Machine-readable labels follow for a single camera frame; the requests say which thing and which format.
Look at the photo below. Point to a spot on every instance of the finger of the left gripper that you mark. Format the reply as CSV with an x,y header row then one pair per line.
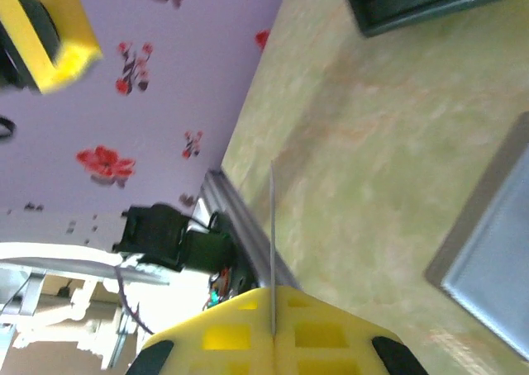
x,y
70,44

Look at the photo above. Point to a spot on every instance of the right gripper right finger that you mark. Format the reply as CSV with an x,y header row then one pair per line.
x,y
322,338

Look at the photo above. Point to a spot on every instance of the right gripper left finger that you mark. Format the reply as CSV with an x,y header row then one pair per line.
x,y
231,338

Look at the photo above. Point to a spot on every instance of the silver metal card holder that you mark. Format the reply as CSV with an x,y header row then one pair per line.
x,y
496,247

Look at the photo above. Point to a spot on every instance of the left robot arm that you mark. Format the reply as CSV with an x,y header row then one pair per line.
x,y
157,234

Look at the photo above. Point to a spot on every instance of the green controller board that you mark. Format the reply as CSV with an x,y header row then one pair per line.
x,y
219,292

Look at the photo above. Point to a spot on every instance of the black plastic bin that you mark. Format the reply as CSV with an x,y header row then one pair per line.
x,y
413,15

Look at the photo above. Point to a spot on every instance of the wide aluminium base rail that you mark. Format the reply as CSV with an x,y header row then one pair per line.
x,y
248,226

